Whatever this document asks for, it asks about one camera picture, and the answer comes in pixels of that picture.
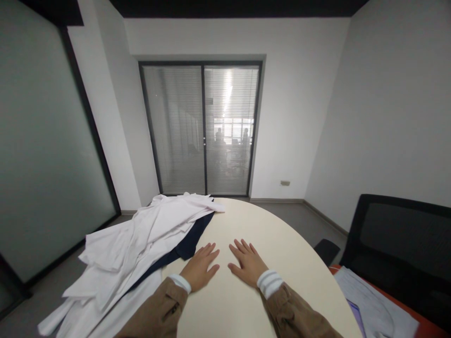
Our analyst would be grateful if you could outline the person's left hand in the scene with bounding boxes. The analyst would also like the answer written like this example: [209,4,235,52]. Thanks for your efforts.
[179,242,220,293]

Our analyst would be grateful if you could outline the person's right hand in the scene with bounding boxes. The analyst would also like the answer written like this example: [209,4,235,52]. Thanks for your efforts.
[228,238,271,289]

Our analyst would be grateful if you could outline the person's left fingers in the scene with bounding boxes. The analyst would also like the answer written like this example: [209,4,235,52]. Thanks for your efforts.
[194,242,220,264]

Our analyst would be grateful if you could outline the person's right middle finger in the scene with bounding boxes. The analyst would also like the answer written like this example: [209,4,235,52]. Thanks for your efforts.
[233,239,248,260]

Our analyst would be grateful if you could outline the navy blue garment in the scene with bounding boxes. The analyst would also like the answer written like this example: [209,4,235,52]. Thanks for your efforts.
[129,212,216,293]

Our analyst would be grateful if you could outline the heap of white garments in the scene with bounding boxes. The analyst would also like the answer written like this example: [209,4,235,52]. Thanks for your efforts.
[38,192,226,337]

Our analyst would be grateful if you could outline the purple edged sheet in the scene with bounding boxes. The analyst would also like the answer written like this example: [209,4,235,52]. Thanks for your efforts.
[346,299,363,332]

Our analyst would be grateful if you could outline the sliding glass door with blinds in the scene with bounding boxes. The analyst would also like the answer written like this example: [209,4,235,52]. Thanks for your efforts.
[138,60,264,198]

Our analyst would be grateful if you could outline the white papers in clear sleeve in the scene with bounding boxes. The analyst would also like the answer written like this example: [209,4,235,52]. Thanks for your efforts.
[332,266,420,338]

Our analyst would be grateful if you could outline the black mesh office chair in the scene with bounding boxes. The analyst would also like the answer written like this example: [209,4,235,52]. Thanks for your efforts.
[314,193,451,334]

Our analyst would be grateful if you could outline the orange flat seat pad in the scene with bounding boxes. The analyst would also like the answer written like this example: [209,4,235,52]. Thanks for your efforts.
[329,264,451,338]

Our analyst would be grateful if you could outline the frosted glass partition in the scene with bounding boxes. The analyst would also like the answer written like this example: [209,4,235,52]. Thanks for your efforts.
[0,0,123,312]

